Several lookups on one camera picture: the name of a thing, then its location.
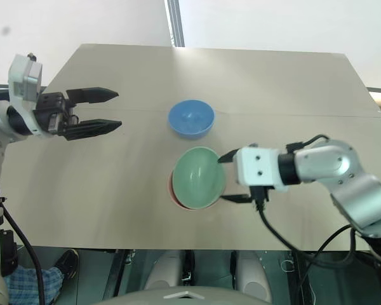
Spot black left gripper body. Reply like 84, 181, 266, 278
34, 91, 80, 137

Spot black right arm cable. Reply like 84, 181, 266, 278
253, 187, 358, 268

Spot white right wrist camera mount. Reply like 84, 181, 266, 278
232, 144, 290, 194

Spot short black wrist cable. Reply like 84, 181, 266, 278
284, 133, 331, 154

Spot black table leg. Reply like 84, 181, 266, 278
290, 250, 311, 305

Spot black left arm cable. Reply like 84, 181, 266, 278
0, 196, 46, 305

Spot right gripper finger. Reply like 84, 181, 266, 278
217, 149, 239, 165
221, 193, 253, 205

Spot grey robot torso shell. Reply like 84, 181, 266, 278
102, 285, 276, 305

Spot grey window frame post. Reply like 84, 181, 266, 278
164, 0, 186, 48

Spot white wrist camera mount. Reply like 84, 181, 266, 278
7, 52, 53, 138
232, 144, 290, 194

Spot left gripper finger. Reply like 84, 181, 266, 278
66, 86, 119, 107
64, 118, 123, 142

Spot grey rounded robot leg shell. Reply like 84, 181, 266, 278
234, 250, 273, 303
144, 250, 182, 290

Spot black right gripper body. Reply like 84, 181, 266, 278
248, 186, 271, 205

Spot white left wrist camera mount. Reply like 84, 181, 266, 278
7, 52, 53, 138

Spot black shoe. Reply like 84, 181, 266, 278
53, 248, 81, 281

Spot pink bowl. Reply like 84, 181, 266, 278
168, 170, 212, 212

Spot blue plaid trouser leg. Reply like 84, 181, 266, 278
3, 266, 66, 305

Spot green bowl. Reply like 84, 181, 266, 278
171, 146, 226, 209

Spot blue bowl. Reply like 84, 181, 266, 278
167, 98, 217, 141

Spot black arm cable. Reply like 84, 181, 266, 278
253, 187, 358, 268
0, 196, 46, 305

